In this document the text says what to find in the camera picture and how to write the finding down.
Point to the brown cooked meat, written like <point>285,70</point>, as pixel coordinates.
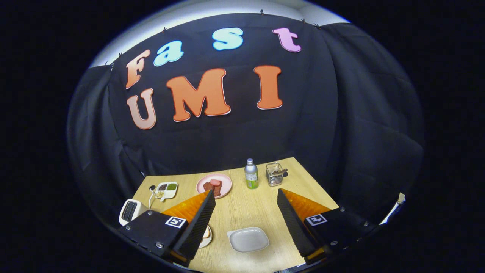
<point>208,187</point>

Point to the red sausage slice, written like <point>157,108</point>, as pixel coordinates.
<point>215,182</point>

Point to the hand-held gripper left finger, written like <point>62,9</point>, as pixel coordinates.
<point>197,227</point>

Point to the small white square dish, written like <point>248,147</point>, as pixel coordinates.
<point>248,239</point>

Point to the white divided dish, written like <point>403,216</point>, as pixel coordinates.
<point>172,193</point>

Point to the white toaster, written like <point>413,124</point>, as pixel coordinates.
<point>130,210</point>

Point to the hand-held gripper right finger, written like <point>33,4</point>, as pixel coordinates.
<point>293,223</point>

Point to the white round plate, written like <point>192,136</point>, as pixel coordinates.
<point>207,243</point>

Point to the silver bottle green label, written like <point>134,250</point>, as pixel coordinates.
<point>251,174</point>

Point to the green mung beans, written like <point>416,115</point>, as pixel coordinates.
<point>172,186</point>

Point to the brown toast slice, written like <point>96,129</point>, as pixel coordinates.
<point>206,232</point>

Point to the pink plate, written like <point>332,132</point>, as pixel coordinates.
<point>226,182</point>

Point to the yellow soybeans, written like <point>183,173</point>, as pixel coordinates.
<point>160,194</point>

